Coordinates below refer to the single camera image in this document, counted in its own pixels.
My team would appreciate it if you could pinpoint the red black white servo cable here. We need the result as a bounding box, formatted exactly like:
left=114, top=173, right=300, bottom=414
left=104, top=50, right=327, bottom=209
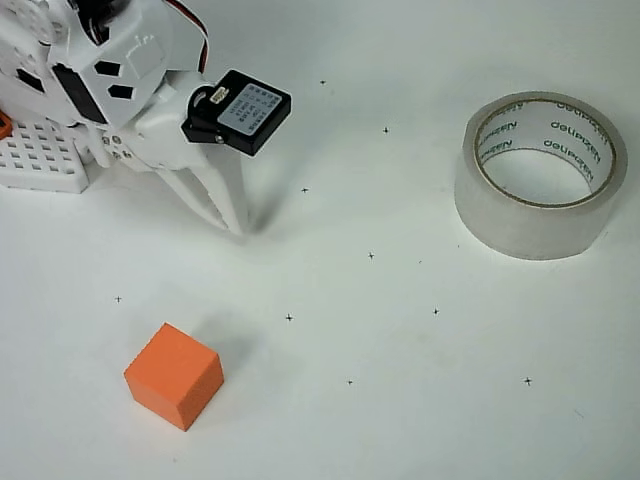
left=167, top=0, right=212, bottom=76

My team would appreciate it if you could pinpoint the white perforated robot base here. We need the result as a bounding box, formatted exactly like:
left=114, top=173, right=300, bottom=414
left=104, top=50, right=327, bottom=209
left=0, top=117, right=91, bottom=194

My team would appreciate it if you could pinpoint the clear packing tape roll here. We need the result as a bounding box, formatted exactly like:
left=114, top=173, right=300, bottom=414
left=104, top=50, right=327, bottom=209
left=453, top=90, right=629, bottom=261

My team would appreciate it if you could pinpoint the orange cube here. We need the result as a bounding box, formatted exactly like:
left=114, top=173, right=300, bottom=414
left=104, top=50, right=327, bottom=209
left=123, top=322, right=225, bottom=432

